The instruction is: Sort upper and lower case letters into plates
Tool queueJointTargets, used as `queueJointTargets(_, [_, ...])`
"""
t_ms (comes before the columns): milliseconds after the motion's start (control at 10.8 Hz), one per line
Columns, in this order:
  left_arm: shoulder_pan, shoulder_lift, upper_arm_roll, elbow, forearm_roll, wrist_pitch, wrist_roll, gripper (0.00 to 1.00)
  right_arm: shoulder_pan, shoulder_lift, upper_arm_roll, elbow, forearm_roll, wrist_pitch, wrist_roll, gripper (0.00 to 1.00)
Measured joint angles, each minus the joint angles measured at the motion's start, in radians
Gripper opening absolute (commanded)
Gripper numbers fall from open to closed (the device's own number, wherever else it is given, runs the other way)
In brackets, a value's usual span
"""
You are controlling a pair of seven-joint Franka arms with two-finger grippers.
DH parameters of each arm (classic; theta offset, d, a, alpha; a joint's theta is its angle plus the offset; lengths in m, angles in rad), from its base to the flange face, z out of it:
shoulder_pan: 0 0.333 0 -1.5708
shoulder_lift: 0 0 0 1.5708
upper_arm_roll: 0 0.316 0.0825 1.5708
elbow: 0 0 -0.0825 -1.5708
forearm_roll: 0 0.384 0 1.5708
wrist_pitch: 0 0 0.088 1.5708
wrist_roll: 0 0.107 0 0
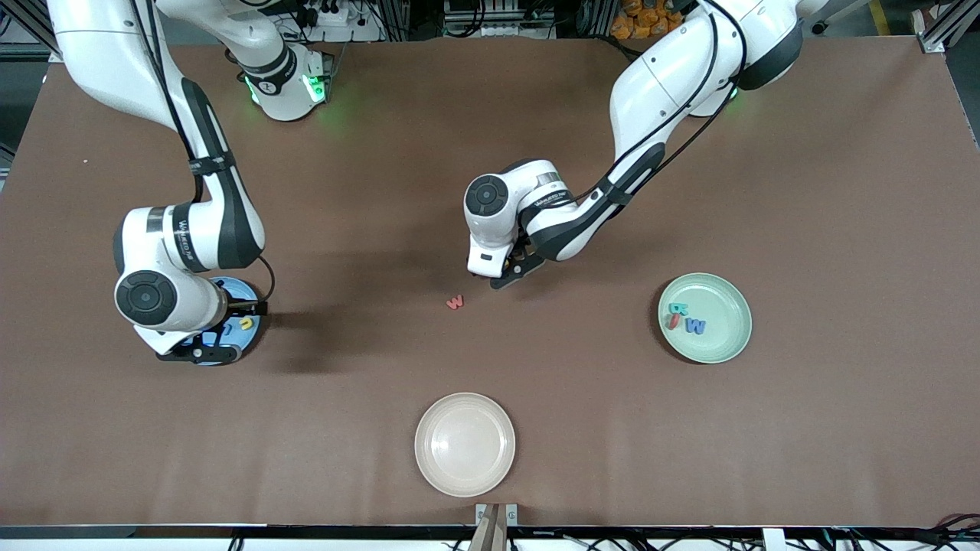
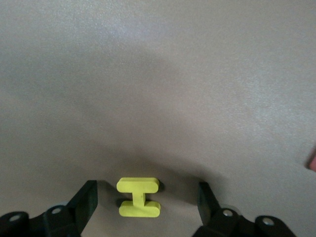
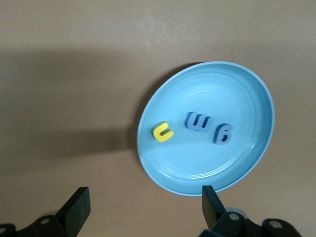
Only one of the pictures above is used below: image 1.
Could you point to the black table edge rail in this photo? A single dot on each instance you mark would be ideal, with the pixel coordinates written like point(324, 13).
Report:
point(306, 530)

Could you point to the beige round plate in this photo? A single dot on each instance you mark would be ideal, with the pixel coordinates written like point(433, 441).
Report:
point(465, 444)

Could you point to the pink foam letter w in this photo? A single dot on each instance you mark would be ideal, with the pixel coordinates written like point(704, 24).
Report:
point(455, 304)

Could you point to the metal bracket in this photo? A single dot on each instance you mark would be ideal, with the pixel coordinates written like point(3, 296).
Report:
point(511, 514)

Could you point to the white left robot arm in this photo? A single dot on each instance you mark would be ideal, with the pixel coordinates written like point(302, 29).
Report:
point(674, 69)

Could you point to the aluminium frame profile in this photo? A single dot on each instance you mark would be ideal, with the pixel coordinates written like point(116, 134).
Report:
point(945, 27)

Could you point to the white power strip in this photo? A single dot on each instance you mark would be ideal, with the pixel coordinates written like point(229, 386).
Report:
point(352, 32)

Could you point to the pile of orange objects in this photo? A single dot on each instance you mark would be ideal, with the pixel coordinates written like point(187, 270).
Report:
point(639, 23)

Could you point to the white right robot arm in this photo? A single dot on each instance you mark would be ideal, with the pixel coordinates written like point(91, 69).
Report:
point(99, 46)

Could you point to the blue round plate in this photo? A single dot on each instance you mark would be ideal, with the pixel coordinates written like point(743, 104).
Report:
point(239, 291)

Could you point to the blue foam letter M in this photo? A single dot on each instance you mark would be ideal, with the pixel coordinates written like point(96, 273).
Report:
point(695, 327)

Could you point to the light green round plate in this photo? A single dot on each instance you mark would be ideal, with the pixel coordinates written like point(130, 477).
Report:
point(723, 302)

